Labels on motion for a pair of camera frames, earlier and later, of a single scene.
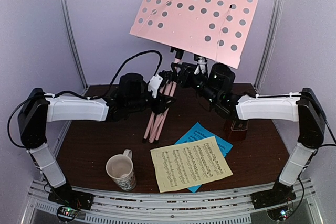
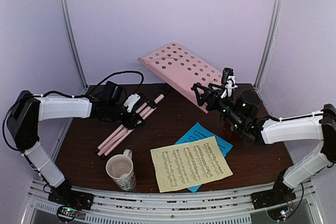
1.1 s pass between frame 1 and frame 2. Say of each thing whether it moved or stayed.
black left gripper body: moved
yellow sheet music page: stayed
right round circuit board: stayed
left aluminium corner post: stayed
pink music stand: moved
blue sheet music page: stayed
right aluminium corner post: stayed
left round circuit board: stayed
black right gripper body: moved
